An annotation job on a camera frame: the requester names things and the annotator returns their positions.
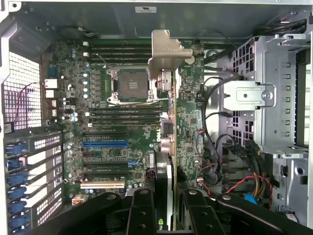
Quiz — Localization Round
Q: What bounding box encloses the white expansion slot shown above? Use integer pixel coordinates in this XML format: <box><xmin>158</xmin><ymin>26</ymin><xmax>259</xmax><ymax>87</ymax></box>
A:
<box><xmin>79</xmin><ymin>181</ymin><xmax>125</xmax><ymax>189</ymax></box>

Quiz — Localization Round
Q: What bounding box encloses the long black expansion slot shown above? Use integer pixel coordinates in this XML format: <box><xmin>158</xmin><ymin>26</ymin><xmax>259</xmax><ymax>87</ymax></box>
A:
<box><xmin>83</xmin><ymin>161</ymin><xmax>129</xmax><ymax>168</ymax></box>
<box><xmin>83</xmin><ymin>171</ymin><xmax>129</xmax><ymax>178</ymax></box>
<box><xmin>82</xmin><ymin>132</ymin><xmax>130</xmax><ymax>138</ymax></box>

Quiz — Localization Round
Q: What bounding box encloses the green motherboard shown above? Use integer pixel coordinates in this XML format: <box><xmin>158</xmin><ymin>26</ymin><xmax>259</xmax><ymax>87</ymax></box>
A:
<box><xmin>40</xmin><ymin>39</ymin><xmax>205</xmax><ymax>204</ymax></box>

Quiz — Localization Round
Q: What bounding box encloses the white motherboard power plug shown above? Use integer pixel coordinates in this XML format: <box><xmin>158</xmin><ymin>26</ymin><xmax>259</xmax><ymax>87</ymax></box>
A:
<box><xmin>71</xmin><ymin>194</ymin><xmax>87</xmax><ymax>207</ymax></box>

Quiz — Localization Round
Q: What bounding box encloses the blue expansion slot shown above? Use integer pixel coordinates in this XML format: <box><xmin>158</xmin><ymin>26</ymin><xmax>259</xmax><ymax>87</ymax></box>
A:
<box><xmin>82</xmin><ymin>141</ymin><xmax>130</xmax><ymax>148</ymax></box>

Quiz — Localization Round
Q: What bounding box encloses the black RAM slot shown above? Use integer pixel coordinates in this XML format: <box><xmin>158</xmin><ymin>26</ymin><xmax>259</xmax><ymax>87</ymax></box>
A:
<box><xmin>88</xmin><ymin>111</ymin><xmax>164</xmax><ymax>116</ymax></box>
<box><xmin>88</xmin><ymin>117</ymin><xmax>164</xmax><ymax>123</ymax></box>
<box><xmin>88</xmin><ymin>106</ymin><xmax>164</xmax><ymax>111</ymax></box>
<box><xmin>88</xmin><ymin>43</ymin><xmax>153</xmax><ymax>48</ymax></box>
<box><xmin>88</xmin><ymin>58</ymin><xmax>153</xmax><ymax>64</ymax></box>
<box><xmin>88</xmin><ymin>53</ymin><xmax>153</xmax><ymax>59</ymax></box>
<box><xmin>88</xmin><ymin>48</ymin><xmax>153</xmax><ymax>53</ymax></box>
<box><xmin>88</xmin><ymin>123</ymin><xmax>164</xmax><ymax>128</ymax></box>

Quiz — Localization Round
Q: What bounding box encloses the small metal disk bay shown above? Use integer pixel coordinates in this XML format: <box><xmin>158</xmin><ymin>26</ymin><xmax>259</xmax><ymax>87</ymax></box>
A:
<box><xmin>268</xmin><ymin>151</ymin><xmax>313</xmax><ymax>227</ymax></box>

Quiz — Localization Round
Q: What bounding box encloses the large metal disk bay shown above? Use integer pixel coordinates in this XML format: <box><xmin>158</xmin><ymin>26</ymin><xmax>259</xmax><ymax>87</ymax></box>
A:
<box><xmin>221</xmin><ymin>34</ymin><xmax>313</xmax><ymax>154</ymax></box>

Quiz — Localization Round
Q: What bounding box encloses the metal CPU socket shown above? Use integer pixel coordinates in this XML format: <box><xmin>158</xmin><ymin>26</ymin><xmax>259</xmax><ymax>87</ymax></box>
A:
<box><xmin>106</xmin><ymin>67</ymin><xmax>159</xmax><ymax>106</ymax></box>

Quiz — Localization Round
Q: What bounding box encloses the small black sensor box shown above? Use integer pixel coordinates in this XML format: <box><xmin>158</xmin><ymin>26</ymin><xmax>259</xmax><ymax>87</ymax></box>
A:
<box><xmin>1</xmin><ymin>122</ymin><xmax>16</xmax><ymax>134</ymax></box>

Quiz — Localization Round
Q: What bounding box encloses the black grey PC case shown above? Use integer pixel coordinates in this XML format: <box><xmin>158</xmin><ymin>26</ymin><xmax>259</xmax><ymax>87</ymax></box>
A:
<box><xmin>0</xmin><ymin>0</ymin><xmax>313</xmax><ymax>235</ymax></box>

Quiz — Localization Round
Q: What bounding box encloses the red black twisted wire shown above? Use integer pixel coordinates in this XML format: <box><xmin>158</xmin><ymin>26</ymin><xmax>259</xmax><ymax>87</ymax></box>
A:
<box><xmin>199</xmin><ymin>175</ymin><xmax>274</xmax><ymax>211</ymax></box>

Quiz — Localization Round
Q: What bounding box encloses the yellow power wire bundle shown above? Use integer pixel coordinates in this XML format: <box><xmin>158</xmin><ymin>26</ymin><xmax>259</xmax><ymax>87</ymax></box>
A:
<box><xmin>251</xmin><ymin>172</ymin><xmax>268</xmax><ymax>200</ymax></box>

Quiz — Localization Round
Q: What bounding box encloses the black looped data wire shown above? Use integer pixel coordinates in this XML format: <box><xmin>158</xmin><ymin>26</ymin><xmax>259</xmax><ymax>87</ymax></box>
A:
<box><xmin>202</xmin><ymin>76</ymin><xmax>243</xmax><ymax>172</ymax></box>

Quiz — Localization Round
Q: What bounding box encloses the thin red black wire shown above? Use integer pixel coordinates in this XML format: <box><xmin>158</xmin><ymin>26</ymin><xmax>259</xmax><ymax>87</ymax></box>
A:
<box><xmin>13</xmin><ymin>81</ymin><xmax>48</xmax><ymax>125</ymax></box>

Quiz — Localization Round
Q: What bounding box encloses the thick black wire bundle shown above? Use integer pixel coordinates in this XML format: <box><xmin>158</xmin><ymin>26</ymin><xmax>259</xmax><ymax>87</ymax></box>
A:
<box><xmin>254</xmin><ymin>18</ymin><xmax>308</xmax><ymax>36</ymax></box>

